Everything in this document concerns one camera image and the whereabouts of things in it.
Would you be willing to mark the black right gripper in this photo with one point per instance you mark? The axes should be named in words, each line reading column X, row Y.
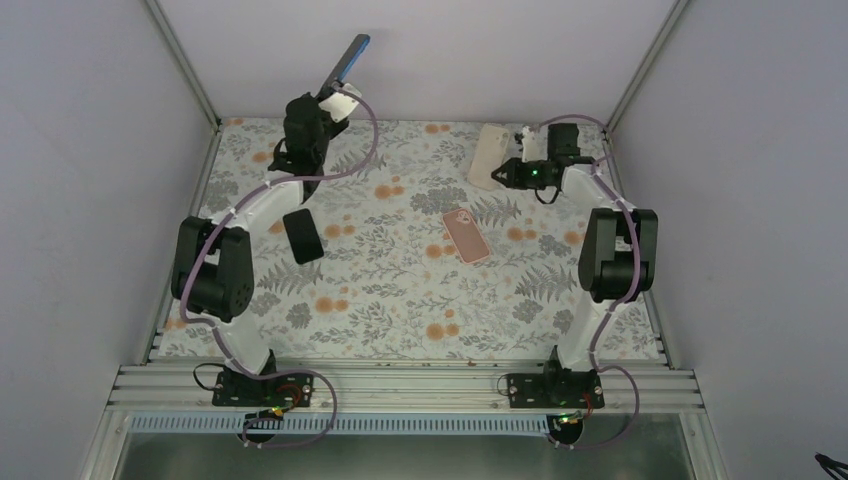
column 514, row 181

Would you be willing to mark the beige phone case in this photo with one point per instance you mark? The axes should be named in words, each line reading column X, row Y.
column 489, row 155

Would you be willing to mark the pink phone case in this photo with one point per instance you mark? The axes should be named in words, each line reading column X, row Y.
column 466, row 236

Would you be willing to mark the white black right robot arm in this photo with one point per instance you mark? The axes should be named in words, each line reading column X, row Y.
column 615, row 265

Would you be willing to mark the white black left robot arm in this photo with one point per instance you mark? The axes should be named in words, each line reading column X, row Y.
column 213, row 270

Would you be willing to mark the floral patterned table mat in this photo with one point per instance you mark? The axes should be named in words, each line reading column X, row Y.
column 391, row 284

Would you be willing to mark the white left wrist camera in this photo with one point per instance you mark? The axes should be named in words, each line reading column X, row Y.
column 341, row 103

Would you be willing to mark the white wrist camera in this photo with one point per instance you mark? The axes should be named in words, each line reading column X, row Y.
column 341, row 103
column 529, row 145

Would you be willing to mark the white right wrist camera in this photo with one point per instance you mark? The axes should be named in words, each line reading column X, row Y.
column 529, row 145

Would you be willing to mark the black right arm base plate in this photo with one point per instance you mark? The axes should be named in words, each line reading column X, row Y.
column 568, row 390

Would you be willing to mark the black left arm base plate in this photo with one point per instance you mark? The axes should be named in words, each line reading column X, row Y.
column 237, row 390

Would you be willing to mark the slotted grey cable duct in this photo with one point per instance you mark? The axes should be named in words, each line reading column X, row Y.
column 344, row 424

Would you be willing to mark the aluminium front rail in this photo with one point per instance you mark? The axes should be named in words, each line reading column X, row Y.
column 404, row 388

